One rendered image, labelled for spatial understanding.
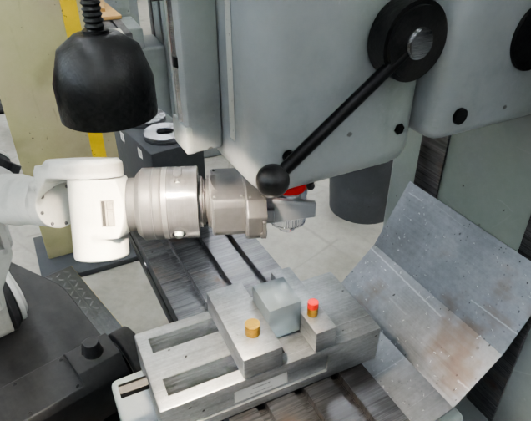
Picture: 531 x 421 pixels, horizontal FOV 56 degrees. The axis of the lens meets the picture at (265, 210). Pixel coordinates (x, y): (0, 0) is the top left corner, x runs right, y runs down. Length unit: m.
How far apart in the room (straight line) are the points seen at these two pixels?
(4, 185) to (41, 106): 1.57
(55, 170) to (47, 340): 0.88
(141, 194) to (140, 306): 1.75
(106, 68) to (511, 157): 0.63
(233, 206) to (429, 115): 0.23
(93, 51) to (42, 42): 1.88
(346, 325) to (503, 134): 0.38
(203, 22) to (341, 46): 0.12
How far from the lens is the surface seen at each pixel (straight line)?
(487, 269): 0.90
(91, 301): 1.79
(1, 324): 1.38
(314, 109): 0.46
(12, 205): 0.73
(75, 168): 0.61
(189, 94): 0.49
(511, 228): 0.88
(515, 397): 1.02
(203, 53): 0.48
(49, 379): 1.34
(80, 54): 0.37
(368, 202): 2.71
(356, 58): 0.47
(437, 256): 0.95
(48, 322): 1.52
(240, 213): 0.58
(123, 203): 0.60
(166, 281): 0.99
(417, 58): 0.47
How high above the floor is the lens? 1.57
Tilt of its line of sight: 33 degrees down
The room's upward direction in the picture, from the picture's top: straight up
